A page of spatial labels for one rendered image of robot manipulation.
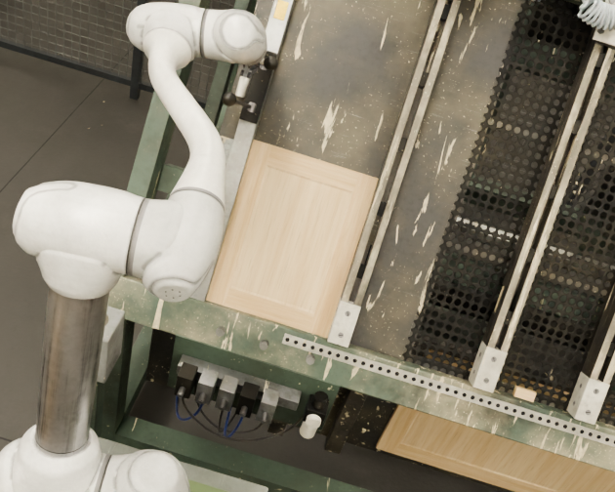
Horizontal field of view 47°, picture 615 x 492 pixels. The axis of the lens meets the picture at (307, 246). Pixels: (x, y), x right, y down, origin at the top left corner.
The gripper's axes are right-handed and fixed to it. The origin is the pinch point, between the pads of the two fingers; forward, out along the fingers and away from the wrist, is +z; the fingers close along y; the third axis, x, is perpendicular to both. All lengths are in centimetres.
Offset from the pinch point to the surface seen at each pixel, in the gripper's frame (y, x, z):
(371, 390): 79, 57, 11
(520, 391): 67, 99, 14
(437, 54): -16.3, 44.9, 9.1
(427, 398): 76, 73, 11
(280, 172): 26.8, 13.3, 14.8
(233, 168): 29.6, 0.5, 12.4
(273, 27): -10.4, 0.1, 12.4
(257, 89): 6.8, 0.6, 11.4
